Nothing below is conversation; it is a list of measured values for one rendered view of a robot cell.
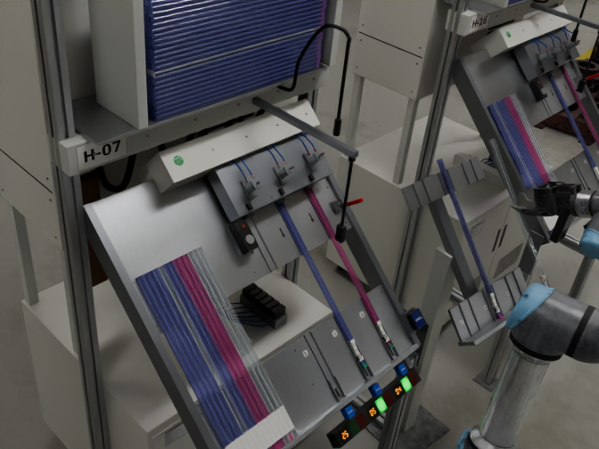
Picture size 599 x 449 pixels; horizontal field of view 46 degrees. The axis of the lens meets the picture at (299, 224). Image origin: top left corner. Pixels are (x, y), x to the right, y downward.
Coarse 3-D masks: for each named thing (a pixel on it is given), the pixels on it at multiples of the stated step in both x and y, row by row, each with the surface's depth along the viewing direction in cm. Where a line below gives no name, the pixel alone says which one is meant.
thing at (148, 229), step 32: (128, 192) 162; (192, 192) 171; (320, 192) 193; (128, 224) 159; (160, 224) 164; (192, 224) 168; (224, 224) 173; (256, 224) 179; (320, 224) 190; (128, 256) 157; (160, 256) 162; (224, 256) 171; (256, 256) 176; (288, 256) 181; (224, 288) 168
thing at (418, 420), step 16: (448, 256) 212; (432, 272) 219; (448, 272) 215; (432, 288) 222; (448, 288) 221; (432, 304) 224; (432, 320) 227; (432, 336) 232; (432, 352) 239; (416, 368) 241; (416, 384) 244; (416, 400) 251; (416, 416) 266; (432, 416) 267; (400, 432) 259; (416, 432) 260; (432, 432) 260; (400, 448) 253; (416, 448) 254
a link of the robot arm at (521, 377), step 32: (544, 288) 148; (512, 320) 148; (544, 320) 144; (576, 320) 142; (512, 352) 153; (544, 352) 146; (512, 384) 153; (512, 416) 155; (480, 448) 160; (512, 448) 160
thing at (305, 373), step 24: (360, 312) 189; (384, 312) 194; (312, 336) 178; (336, 336) 183; (360, 336) 187; (288, 360) 173; (312, 360) 176; (336, 360) 180; (384, 360) 189; (288, 384) 171; (312, 384) 174; (336, 384) 178; (360, 384) 183; (288, 408) 169; (312, 408) 172
